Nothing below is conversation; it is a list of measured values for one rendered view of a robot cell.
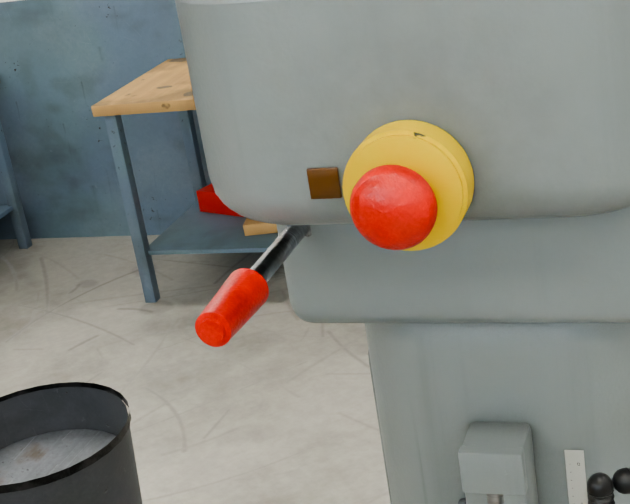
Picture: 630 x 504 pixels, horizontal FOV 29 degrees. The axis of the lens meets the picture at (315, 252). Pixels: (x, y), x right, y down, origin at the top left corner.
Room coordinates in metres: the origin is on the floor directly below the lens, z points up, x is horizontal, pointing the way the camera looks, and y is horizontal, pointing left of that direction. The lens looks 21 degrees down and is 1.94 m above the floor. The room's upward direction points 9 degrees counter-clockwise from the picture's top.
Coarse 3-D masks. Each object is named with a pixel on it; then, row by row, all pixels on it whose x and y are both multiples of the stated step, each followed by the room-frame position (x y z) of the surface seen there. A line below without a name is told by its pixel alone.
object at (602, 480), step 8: (600, 472) 0.54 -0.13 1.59; (592, 480) 0.53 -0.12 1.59; (600, 480) 0.53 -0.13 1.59; (608, 480) 0.53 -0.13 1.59; (592, 488) 0.53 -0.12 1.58; (600, 488) 0.53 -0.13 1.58; (608, 488) 0.53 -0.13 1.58; (592, 496) 0.53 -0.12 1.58; (600, 496) 0.53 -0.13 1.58; (608, 496) 0.53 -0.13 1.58
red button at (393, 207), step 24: (384, 168) 0.51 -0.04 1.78; (408, 168) 0.51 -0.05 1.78; (360, 192) 0.51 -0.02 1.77; (384, 192) 0.50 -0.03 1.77; (408, 192) 0.50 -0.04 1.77; (432, 192) 0.51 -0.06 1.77; (360, 216) 0.51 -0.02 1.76; (384, 216) 0.50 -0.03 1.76; (408, 216) 0.50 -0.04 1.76; (432, 216) 0.50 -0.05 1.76; (384, 240) 0.50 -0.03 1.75; (408, 240) 0.50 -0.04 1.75
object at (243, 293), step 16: (288, 240) 0.64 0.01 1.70; (272, 256) 0.62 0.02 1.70; (240, 272) 0.59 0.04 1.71; (256, 272) 0.59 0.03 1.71; (272, 272) 0.61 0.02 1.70; (224, 288) 0.57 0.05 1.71; (240, 288) 0.57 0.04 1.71; (256, 288) 0.58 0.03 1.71; (208, 304) 0.56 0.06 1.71; (224, 304) 0.55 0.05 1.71; (240, 304) 0.56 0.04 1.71; (256, 304) 0.57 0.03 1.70; (208, 320) 0.54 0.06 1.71; (224, 320) 0.54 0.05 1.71; (240, 320) 0.55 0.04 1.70; (208, 336) 0.54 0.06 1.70; (224, 336) 0.54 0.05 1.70
